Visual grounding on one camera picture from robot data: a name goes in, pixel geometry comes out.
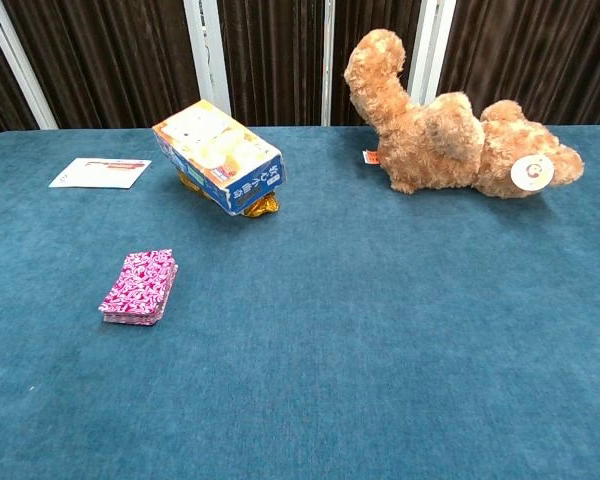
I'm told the pink patterned packet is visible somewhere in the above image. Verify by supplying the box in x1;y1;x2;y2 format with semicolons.
98;248;179;327

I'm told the white printed paper card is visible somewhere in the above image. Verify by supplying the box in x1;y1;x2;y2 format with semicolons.
48;157;153;190

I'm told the gold foil wrapper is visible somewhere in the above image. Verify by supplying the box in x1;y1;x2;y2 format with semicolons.
178;169;281;220

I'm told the blue velvet table cloth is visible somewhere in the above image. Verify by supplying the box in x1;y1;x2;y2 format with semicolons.
0;124;600;480

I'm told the blue yellow snack box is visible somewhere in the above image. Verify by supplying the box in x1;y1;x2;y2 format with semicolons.
151;98;285;217

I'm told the brown plush teddy bear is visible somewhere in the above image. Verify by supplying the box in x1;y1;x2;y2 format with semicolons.
343;28;585;200

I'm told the round white hang tag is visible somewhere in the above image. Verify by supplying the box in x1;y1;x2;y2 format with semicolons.
510;154;554;191

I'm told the thin white frame post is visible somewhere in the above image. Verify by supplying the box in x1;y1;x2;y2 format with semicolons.
320;0;335;127

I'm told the wide white frame post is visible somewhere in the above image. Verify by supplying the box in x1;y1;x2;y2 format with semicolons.
0;0;60;131
183;0;232;117
407;0;457;106

